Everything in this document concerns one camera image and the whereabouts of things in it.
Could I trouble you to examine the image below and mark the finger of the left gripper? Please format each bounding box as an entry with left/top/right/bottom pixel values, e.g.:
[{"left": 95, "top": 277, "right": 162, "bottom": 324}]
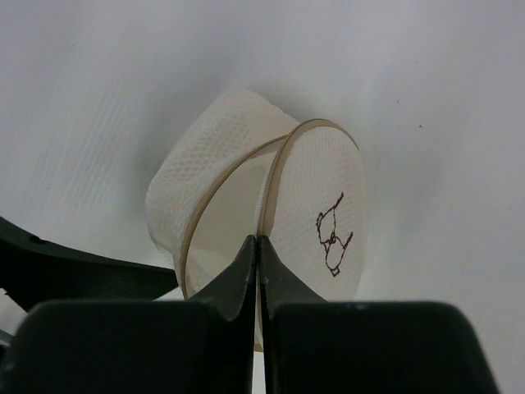
[{"left": 1, "top": 219, "right": 178, "bottom": 310}]

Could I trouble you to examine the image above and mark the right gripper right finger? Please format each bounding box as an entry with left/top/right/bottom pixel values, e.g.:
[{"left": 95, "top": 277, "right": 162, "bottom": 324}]
[{"left": 258, "top": 236, "right": 498, "bottom": 393}]

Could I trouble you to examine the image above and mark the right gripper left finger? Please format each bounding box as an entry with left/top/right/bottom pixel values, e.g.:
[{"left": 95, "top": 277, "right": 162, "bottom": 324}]
[{"left": 1, "top": 236, "right": 256, "bottom": 393}]

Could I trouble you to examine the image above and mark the cream mesh laundry bag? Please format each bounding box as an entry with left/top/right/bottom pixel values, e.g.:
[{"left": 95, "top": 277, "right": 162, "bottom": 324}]
[{"left": 144, "top": 87, "right": 367, "bottom": 352}]

